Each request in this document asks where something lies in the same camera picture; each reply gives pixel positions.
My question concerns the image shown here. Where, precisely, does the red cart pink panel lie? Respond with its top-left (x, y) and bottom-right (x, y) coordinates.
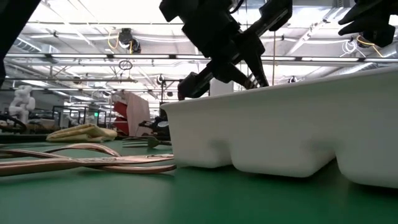
top-left (111, 90), bottom-right (152, 137)

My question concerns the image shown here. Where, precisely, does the black curved hose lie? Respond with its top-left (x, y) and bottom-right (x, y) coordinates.
top-left (0, 113), bottom-right (28, 134)

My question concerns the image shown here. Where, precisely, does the white coiled ceiling cable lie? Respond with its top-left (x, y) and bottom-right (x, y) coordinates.
top-left (341, 39), bottom-right (358, 55)

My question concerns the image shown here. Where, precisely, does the copper fork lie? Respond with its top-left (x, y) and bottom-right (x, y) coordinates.
top-left (0, 148), bottom-right (177, 175)
top-left (121, 136), bottom-right (172, 149)

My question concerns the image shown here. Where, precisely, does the black ceiling cable reel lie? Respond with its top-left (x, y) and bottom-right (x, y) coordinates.
top-left (356, 36), bottom-right (376, 49)
top-left (117, 27), bottom-right (142, 54)

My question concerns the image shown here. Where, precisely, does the hanging wire ring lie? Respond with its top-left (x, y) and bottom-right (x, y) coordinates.
top-left (118, 59), bottom-right (134, 71)

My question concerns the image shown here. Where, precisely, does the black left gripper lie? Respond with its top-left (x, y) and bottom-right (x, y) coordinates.
top-left (177, 0), bottom-right (293, 100)

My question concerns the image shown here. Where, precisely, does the black wire frame enclosure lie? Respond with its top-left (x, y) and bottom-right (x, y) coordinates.
top-left (52, 105), bottom-right (109, 128)

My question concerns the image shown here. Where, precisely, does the white plastic cutlery tray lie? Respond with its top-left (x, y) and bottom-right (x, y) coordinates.
top-left (160, 66), bottom-right (398, 190)

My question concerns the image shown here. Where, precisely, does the copper spoon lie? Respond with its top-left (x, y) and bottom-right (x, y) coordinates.
top-left (42, 142), bottom-right (121, 157)

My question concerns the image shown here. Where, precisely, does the black equipment white disc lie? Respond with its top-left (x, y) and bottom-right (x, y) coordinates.
top-left (138, 116), bottom-right (172, 138)

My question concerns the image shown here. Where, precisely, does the white column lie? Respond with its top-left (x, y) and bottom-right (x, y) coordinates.
top-left (209, 77), bottom-right (234, 96)

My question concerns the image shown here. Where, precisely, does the black gantry frame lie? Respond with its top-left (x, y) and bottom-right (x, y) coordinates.
top-left (160, 79), bottom-right (184, 103)

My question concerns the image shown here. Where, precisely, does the long ceiling light strip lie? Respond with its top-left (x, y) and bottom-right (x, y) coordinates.
top-left (0, 52), bottom-right (398, 62)

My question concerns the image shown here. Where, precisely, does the yellow checked folded cloth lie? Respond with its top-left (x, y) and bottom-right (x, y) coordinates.
top-left (45, 123), bottom-right (118, 144)

